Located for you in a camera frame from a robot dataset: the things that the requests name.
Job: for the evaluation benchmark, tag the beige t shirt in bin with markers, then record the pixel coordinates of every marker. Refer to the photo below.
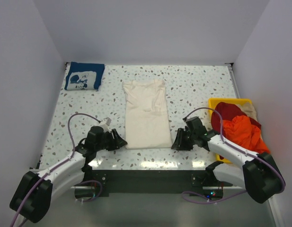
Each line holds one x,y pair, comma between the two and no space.
249,110

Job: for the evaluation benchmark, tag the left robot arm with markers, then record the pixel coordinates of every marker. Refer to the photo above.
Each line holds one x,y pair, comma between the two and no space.
36,191

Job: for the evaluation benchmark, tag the cream white t shirt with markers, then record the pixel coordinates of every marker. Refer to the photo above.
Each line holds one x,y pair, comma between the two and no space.
146,115

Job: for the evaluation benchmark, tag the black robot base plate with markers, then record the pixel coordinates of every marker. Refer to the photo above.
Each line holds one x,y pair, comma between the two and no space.
106,182

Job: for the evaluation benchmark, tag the orange t shirt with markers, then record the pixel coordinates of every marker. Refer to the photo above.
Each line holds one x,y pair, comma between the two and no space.
242,132

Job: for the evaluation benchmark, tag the yellow plastic bin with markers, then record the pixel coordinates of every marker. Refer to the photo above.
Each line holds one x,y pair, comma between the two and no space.
213,104

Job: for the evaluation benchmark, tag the dark red t shirt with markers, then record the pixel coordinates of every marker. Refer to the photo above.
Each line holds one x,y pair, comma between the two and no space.
226,112

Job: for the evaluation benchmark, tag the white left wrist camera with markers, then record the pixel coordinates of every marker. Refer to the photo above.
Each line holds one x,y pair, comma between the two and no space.
105,123

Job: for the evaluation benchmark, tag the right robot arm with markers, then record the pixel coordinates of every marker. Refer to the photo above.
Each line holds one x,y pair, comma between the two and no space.
256,173

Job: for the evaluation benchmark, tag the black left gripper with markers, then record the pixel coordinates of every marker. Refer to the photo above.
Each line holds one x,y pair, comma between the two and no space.
117,142

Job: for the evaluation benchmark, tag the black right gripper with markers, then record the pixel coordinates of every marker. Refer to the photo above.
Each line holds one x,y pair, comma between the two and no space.
179,144

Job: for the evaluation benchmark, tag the folded blue printed t shirt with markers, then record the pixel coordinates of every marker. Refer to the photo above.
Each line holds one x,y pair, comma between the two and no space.
84,76

